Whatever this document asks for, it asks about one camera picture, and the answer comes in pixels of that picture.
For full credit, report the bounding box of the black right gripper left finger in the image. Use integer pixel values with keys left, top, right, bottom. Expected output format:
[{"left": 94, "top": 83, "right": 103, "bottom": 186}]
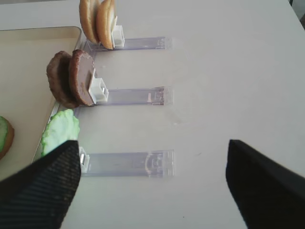
[{"left": 0, "top": 140, "right": 81, "bottom": 229}]

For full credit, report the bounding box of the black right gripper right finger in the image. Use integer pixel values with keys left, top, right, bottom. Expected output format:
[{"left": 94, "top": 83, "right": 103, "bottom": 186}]
[{"left": 225, "top": 139, "right": 305, "bottom": 229}]

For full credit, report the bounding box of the meat patty nearer tray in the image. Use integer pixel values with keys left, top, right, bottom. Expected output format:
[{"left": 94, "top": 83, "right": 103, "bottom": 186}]
[{"left": 46, "top": 51, "right": 79, "bottom": 109}]

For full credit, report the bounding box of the green lettuce leaf standing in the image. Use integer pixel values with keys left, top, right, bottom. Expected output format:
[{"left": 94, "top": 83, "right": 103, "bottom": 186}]
[{"left": 41, "top": 109, "right": 80, "bottom": 156}]

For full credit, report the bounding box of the lettuce leaf on tray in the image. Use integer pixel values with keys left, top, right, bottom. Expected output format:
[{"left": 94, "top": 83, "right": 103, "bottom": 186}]
[{"left": 0, "top": 116, "right": 9, "bottom": 151}]

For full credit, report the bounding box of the clear pusher track lettuce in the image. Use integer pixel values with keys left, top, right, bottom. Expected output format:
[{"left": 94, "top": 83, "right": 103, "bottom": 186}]
[{"left": 79, "top": 146, "right": 174, "bottom": 178}]

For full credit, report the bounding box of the meat patty outer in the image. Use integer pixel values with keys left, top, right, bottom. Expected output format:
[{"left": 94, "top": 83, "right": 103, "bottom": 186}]
[{"left": 69, "top": 49, "right": 95, "bottom": 106}]

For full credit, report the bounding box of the bottom bun on tray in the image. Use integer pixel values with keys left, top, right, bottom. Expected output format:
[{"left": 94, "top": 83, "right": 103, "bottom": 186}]
[{"left": 0, "top": 119, "right": 14, "bottom": 159}]

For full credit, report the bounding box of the cream metal tray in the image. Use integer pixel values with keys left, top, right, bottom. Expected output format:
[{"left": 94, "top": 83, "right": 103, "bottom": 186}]
[{"left": 0, "top": 26, "right": 81, "bottom": 169}]

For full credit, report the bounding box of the clear pusher track patty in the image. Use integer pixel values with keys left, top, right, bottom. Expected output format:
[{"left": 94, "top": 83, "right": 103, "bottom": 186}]
[{"left": 87, "top": 69, "right": 173, "bottom": 106}]

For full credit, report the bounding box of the clear pusher track bun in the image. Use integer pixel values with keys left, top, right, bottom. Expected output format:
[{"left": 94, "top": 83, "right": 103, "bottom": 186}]
[{"left": 84, "top": 24, "right": 173, "bottom": 52}]

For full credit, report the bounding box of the bun half outer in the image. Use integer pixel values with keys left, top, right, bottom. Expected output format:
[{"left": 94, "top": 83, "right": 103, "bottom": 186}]
[{"left": 96, "top": 0, "right": 116, "bottom": 50}]

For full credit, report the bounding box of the bun half nearer tray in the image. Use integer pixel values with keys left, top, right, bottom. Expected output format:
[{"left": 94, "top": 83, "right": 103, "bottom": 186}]
[{"left": 79, "top": 0, "right": 100, "bottom": 44}]

